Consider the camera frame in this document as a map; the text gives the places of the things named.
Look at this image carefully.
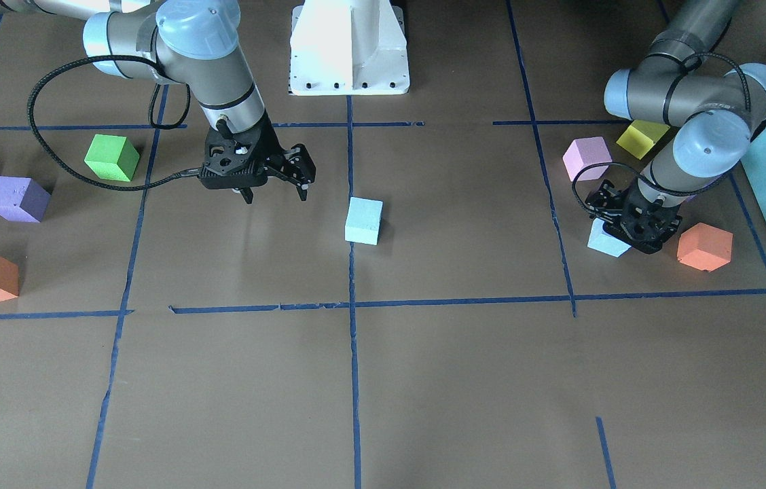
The green block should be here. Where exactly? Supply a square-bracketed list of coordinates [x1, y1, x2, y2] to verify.
[83, 134, 140, 182]

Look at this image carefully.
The blue block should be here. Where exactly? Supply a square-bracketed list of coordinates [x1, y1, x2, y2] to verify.
[587, 219, 632, 257]
[344, 197, 384, 247]

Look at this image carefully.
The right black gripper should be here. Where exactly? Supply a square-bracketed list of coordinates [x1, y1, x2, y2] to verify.
[199, 112, 316, 204]

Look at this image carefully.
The white pedestal base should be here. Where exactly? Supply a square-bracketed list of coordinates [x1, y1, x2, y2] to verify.
[288, 1, 411, 96]

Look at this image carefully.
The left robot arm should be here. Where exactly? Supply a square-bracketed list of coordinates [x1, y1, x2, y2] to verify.
[583, 1, 766, 254]

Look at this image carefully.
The light pink block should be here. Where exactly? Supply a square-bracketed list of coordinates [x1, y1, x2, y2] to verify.
[562, 137, 613, 182]

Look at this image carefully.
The yellow block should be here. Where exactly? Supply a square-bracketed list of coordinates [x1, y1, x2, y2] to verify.
[616, 120, 671, 159]

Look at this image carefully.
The purple block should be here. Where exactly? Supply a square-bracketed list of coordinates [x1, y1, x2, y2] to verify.
[0, 176, 51, 223]

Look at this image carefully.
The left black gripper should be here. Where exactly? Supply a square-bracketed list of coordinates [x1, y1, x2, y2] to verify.
[585, 179, 682, 254]

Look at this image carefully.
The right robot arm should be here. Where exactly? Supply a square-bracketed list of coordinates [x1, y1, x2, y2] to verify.
[0, 1, 316, 203]

